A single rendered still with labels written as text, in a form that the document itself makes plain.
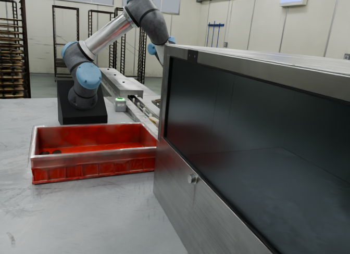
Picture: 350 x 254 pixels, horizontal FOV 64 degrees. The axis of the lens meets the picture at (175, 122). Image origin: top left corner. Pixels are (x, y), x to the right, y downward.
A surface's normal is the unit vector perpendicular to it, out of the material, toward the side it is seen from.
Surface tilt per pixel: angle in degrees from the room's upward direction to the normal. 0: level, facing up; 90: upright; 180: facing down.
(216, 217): 91
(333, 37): 90
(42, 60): 90
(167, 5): 90
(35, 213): 0
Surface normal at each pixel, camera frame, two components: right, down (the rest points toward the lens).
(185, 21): 0.36, 0.30
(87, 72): 0.47, -0.37
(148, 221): 0.09, -0.95
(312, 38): -0.93, 0.03
